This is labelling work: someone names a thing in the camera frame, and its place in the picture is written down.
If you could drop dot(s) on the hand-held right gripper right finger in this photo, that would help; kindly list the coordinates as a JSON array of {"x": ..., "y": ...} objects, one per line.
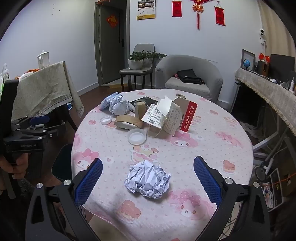
[{"x": 207, "y": 183}]

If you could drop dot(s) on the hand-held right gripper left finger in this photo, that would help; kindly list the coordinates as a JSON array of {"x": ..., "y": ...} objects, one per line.
[{"x": 90, "y": 180}]

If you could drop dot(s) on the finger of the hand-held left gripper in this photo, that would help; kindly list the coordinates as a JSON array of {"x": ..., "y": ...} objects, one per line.
[
  {"x": 46, "y": 132},
  {"x": 39, "y": 120}
]

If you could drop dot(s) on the dark teal trash bin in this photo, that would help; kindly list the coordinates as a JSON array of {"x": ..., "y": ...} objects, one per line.
[{"x": 62, "y": 162}]

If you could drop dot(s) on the large white paper ball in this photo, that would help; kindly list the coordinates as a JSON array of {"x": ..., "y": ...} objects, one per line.
[{"x": 148, "y": 180}]

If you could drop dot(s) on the small white plastic lid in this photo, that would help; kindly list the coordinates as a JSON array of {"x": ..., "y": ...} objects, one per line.
[{"x": 106, "y": 120}]

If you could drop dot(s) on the large white plastic lid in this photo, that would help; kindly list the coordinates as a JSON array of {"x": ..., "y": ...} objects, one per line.
[{"x": 137, "y": 136}]

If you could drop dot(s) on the small white paper ball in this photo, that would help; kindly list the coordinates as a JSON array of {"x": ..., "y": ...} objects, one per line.
[{"x": 119, "y": 106}]

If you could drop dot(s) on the person's left hand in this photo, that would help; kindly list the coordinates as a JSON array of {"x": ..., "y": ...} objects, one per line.
[{"x": 16, "y": 164}]

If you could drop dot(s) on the dark wooden table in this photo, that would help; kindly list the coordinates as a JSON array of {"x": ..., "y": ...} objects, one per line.
[{"x": 69, "y": 118}]

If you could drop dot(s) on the pink printed tablecloth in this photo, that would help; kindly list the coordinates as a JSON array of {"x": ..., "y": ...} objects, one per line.
[{"x": 185, "y": 162}]

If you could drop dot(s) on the beige table cloth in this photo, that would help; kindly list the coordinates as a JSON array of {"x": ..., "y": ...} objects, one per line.
[{"x": 41, "y": 88}]

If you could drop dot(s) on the white pitcher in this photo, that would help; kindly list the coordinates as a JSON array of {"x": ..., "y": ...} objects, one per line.
[{"x": 44, "y": 59}]

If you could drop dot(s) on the red white flat box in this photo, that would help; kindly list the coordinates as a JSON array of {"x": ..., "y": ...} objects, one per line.
[{"x": 190, "y": 115}]

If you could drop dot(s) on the open white cardboard box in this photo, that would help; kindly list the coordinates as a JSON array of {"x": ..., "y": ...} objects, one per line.
[{"x": 171, "y": 120}]

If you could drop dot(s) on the brown cardboard tube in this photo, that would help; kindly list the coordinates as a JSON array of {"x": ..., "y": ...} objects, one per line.
[{"x": 139, "y": 111}]

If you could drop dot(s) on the grey door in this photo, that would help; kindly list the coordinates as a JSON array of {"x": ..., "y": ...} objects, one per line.
[{"x": 111, "y": 58}]

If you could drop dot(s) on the black packet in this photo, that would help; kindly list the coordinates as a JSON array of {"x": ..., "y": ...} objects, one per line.
[{"x": 148, "y": 100}]

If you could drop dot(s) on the black bag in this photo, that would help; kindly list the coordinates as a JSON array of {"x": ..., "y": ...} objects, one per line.
[{"x": 189, "y": 76}]

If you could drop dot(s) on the fringed beige desk cloth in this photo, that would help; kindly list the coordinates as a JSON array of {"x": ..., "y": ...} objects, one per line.
[{"x": 266, "y": 90}]

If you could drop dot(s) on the red door decoration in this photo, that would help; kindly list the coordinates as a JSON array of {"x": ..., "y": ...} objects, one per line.
[{"x": 112, "y": 21}]

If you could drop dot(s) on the grey armchair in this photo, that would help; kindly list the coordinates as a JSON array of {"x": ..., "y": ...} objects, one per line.
[{"x": 166, "y": 67}]

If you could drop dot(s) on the small blue globe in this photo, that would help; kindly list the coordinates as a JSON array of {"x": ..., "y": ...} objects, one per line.
[{"x": 246, "y": 63}]

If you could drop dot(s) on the grey dining chair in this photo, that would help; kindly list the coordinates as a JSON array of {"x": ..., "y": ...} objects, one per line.
[{"x": 143, "y": 47}]

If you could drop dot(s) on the small red flags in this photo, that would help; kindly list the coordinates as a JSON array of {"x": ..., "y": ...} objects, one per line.
[{"x": 263, "y": 56}]

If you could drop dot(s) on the black monitor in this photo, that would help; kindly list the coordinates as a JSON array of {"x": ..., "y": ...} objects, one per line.
[{"x": 282, "y": 64}]

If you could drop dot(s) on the white desk frame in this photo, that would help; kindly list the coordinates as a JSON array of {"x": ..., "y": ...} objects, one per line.
[{"x": 268, "y": 141}]

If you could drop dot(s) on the picture frame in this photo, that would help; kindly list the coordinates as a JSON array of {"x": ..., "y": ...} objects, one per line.
[{"x": 251, "y": 55}]

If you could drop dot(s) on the wall calendar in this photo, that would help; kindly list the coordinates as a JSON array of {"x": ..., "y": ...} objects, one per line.
[{"x": 146, "y": 10}]

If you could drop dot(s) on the white security camera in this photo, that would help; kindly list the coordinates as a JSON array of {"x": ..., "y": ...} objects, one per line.
[{"x": 262, "y": 34}]

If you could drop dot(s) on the red wall scroll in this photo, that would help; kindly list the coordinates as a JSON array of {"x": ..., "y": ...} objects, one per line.
[
  {"x": 219, "y": 15},
  {"x": 177, "y": 8}
]

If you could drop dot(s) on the red knot wall hanging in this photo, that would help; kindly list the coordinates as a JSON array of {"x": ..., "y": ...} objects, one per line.
[{"x": 198, "y": 8}]

